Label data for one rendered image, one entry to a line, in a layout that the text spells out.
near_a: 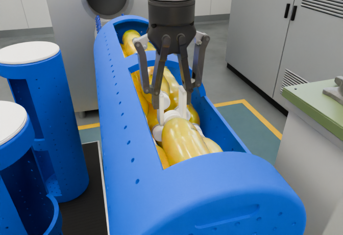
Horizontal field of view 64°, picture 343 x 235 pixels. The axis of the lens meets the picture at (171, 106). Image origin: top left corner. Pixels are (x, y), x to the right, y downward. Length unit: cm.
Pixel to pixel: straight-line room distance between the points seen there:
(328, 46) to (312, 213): 150
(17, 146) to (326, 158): 91
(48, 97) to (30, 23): 419
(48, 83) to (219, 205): 114
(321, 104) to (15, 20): 514
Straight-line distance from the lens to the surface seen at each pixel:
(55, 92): 140
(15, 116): 91
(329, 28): 236
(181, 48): 47
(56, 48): 142
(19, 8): 550
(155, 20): 44
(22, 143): 86
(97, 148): 212
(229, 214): 37
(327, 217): 108
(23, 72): 133
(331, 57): 235
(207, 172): 34
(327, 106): 96
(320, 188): 105
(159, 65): 47
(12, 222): 98
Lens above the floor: 147
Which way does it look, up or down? 32 degrees down
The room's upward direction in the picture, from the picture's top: straight up
